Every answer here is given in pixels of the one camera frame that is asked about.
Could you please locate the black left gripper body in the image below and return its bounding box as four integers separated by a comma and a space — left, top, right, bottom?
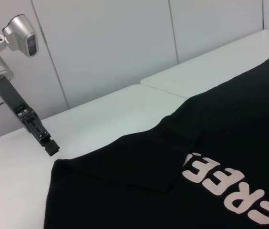
0, 75, 35, 120

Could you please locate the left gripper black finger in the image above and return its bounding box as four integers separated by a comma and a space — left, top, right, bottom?
17, 109, 61, 157

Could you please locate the black shirt with FREE print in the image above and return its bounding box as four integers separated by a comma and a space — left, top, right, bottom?
43, 56, 269, 229

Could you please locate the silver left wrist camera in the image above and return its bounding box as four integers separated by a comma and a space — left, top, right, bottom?
0, 14, 39, 58

